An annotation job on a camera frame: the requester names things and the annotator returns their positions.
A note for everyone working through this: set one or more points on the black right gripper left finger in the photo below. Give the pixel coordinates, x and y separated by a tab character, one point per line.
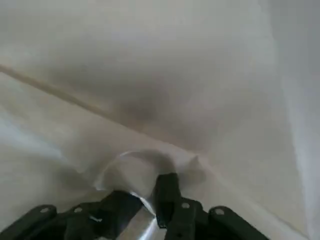
82	220

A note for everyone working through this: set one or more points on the cream tablecloth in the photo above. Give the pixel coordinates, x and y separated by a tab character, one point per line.
150	50

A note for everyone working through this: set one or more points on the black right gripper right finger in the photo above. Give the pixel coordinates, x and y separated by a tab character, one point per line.
185	220

